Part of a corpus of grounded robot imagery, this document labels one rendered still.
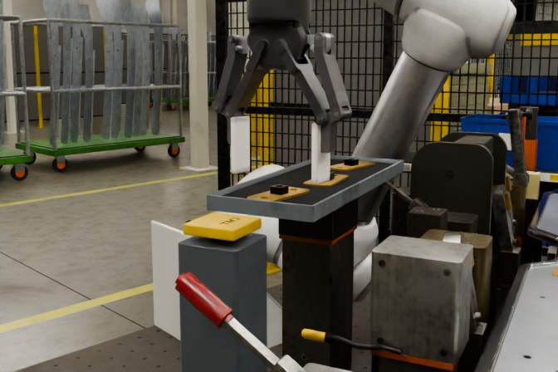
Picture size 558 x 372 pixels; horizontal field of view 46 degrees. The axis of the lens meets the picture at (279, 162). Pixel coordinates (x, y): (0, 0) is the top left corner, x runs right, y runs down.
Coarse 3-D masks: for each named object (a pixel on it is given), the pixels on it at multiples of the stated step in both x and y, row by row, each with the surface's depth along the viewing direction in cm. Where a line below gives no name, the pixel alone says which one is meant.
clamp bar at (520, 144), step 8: (512, 112) 143; (520, 112) 144; (528, 112) 142; (512, 120) 143; (520, 120) 145; (512, 128) 144; (520, 128) 143; (512, 136) 144; (520, 136) 143; (512, 144) 144; (520, 144) 143; (512, 152) 144; (520, 152) 144; (520, 160) 144; (520, 168) 144
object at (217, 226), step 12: (204, 216) 70; (216, 216) 70; (228, 216) 70; (240, 216) 70; (192, 228) 66; (204, 228) 66; (216, 228) 65; (228, 228) 65; (240, 228) 65; (252, 228) 68; (216, 240) 67; (228, 240) 64
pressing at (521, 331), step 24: (552, 192) 161; (552, 216) 137; (552, 240) 121; (528, 264) 104; (552, 264) 105; (528, 288) 94; (552, 288) 94; (504, 312) 84; (528, 312) 85; (552, 312) 85; (504, 336) 78; (528, 336) 78; (552, 336) 78; (480, 360) 71; (504, 360) 72; (528, 360) 72; (552, 360) 72
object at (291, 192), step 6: (270, 186) 80; (276, 186) 80; (282, 186) 80; (288, 186) 80; (264, 192) 81; (270, 192) 80; (276, 192) 79; (282, 192) 79; (288, 192) 80; (294, 192) 81; (300, 192) 81; (306, 192) 82; (252, 198) 77; (258, 198) 77; (264, 198) 77; (270, 198) 77; (276, 198) 77; (282, 198) 77
